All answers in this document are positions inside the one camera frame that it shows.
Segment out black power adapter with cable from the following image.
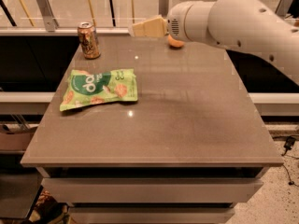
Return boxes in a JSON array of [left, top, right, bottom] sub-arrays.
[[281, 136, 296, 187]]

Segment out middle metal railing bracket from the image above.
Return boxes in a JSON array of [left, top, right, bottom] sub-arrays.
[[158, 0, 169, 17]]

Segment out grey table drawer unit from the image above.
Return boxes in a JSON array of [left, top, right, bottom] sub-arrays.
[[21, 35, 282, 224]]

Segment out orange patterned soda can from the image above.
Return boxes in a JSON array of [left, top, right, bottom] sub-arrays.
[[78, 21, 100, 59]]

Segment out orange ball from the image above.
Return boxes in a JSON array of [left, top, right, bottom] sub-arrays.
[[167, 35, 184, 49]]

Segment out green snack bag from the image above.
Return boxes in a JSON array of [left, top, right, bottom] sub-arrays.
[[60, 69, 138, 111]]

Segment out metal railing bracket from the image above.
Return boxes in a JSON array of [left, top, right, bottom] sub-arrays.
[[36, 0, 58, 32], [275, 0, 293, 17], [158, 0, 169, 17]]

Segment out left metal railing bracket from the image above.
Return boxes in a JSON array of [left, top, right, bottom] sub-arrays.
[[36, 0, 58, 32]]

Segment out cardboard box at left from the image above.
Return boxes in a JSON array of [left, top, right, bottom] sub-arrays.
[[0, 125, 36, 153]]

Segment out right metal railing bracket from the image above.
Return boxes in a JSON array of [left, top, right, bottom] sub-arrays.
[[275, 0, 293, 17]]

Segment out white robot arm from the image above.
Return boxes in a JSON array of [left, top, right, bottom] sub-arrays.
[[129, 0, 299, 84]]

